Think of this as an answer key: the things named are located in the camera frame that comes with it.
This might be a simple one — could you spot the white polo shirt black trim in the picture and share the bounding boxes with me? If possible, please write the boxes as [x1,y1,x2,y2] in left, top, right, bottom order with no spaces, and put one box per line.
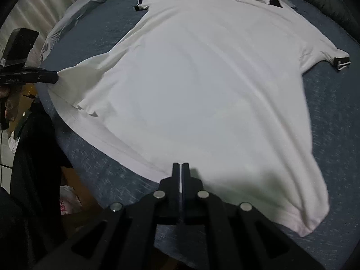
[48,0,350,236]

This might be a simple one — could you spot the person's left hand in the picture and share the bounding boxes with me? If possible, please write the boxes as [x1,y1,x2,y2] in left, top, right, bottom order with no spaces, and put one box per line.
[1,85,23,131]

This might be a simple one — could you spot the clutter on floor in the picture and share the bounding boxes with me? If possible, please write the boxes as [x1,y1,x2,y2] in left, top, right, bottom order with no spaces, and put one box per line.
[60,185,82,215]

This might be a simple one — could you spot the striped beige curtain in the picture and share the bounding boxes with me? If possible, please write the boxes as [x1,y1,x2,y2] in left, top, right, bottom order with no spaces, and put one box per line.
[1,0,77,66]

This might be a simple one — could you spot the person's dark trousers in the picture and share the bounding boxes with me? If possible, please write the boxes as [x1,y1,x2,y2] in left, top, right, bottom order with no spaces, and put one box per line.
[5,100,102,268]

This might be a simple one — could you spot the light grey blanket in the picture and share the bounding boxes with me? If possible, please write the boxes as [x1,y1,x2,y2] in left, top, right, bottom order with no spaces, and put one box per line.
[40,0,107,62]

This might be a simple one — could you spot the blue patterned bed sheet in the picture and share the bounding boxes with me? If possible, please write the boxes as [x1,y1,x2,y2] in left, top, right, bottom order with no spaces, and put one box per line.
[36,0,359,269]

